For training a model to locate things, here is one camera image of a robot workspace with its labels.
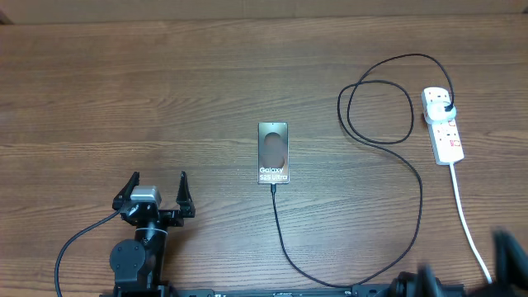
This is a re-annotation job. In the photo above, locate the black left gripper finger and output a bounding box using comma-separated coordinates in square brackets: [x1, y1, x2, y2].
[176, 171, 196, 218]
[112, 172, 139, 210]

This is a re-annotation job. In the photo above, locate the Galaxy smartphone with reflective screen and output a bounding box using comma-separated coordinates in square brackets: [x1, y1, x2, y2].
[257, 122, 290, 184]

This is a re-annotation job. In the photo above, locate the black charger cable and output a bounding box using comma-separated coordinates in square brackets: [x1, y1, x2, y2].
[270, 53, 456, 289]

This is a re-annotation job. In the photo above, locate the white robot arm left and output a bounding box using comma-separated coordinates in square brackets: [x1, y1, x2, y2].
[109, 172, 196, 297]

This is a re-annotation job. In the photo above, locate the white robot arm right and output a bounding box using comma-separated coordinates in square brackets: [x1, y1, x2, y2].
[168, 151, 484, 290]

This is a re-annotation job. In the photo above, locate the white charger plug adapter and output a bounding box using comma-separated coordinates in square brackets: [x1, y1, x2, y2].
[424, 102, 457, 125]

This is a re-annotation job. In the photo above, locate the white power strip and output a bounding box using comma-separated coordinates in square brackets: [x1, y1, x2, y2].
[421, 87, 464, 165]

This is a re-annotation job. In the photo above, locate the black left camera cable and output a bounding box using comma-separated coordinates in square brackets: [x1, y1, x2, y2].
[54, 210, 123, 297]

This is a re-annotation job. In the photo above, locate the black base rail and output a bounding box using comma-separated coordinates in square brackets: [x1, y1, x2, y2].
[171, 284, 389, 297]

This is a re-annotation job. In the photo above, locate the white power strip cable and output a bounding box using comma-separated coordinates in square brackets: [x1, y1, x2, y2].
[448, 163, 494, 285]

